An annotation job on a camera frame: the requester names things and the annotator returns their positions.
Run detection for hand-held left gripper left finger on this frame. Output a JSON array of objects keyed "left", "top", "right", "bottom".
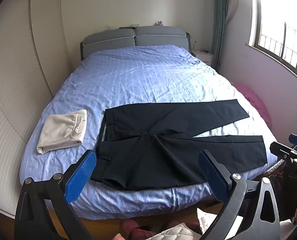
[{"left": 14, "top": 149, "right": 97, "bottom": 240}]

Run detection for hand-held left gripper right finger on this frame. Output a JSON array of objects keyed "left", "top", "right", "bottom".
[{"left": 198, "top": 149, "right": 281, "bottom": 240}]

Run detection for black pants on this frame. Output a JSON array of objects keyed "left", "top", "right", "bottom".
[{"left": 90, "top": 99, "right": 268, "bottom": 191}]

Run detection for folded white garment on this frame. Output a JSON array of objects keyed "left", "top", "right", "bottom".
[{"left": 36, "top": 109, "right": 87, "bottom": 155}]

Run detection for pink fluffy cushion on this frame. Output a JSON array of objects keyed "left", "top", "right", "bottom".
[{"left": 232, "top": 82, "right": 271, "bottom": 128}]

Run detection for pink slipper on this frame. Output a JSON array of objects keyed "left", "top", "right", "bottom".
[{"left": 123, "top": 220, "right": 139, "bottom": 233}]

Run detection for white quilted jacket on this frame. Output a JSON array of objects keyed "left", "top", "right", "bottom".
[{"left": 151, "top": 209, "right": 224, "bottom": 240}]

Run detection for red patterned trousers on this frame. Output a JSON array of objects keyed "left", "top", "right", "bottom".
[{"left": 127, "top": 220, "right": 199, "bottom": 240}]

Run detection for barred window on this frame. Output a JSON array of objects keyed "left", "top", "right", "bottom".
[{"left": 247, "top": 0, "right": 297, "bottom": 85}]

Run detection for bed with blue checked sheet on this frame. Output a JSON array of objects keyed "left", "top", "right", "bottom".
[{"left": 20, "top": 45, "right": 279, "bottom": 214}]

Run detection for white nightstand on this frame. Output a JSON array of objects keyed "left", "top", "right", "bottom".
[{"left": 191, "top": 49, "right": 215, "bottom": 67}]

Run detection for white ribbed wardrobe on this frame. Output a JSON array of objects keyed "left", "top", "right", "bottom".
[{"left": 0, "top": 0, "right": 74, "bottom": 218}]

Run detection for grey padded headboard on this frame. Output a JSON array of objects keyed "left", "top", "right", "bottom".
[{"left": 80, "top": 26, "right": 191, "bottom": 61}]

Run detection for green curtain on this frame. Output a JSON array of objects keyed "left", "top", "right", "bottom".
[{"left": 212, "top": 0, "right": 232, "bottom": 69}]

